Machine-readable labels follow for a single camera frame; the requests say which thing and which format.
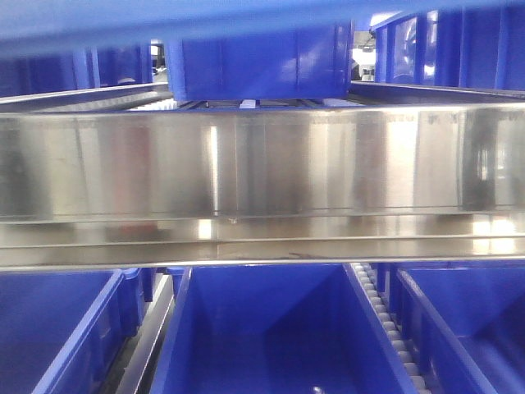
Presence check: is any dark blue upper left bin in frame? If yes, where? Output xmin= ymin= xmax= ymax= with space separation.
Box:
xmin=1 ymin=44 xmax=156 ymax=97

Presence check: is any stainless steel shelf front rail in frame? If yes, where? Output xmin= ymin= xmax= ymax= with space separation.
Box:
xmin=1 ymin=103 xmax=524 ymax=271

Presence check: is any dark blue upper right bin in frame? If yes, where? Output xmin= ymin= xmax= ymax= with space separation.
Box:
xmin=371 ymin=4 xmax=524 ymax=91

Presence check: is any blue lower right bin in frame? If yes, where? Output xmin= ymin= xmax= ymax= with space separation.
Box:
xmin=389 ymin=263 xmax=524 ymax=393

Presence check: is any blue lower left bin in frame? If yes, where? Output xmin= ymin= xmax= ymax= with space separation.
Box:
xmin=1 ymin=268 xmax=156 ymax=393

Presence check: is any metal lane divider rail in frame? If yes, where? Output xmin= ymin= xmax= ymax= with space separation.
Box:
xmin=101 ymin=274 xmax=174 ymax=393

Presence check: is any blue bin far behind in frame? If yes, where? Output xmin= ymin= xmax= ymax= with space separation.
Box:
xmin=164 ymin=23 xmax=354 ymax=101

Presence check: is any blue lower middle bin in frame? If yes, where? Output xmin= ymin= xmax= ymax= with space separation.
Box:
xmin=151 ymin=263 xmax=416 ymax=393

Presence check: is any blue ribbed plastic bin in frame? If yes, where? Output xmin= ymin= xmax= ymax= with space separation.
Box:
xmin=1 ymin=1 xmax=502 ymax=53

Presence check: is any white roller conveyor track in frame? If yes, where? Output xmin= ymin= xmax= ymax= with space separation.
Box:
xmin=349 ymin=263 xmax=431 ymax=393

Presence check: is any dark blue bin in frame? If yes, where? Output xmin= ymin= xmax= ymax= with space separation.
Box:
xmin=1 ymin=44 xmax=156 ymax=97
xmin=371 ymin=4 xmax=524 ymax=91

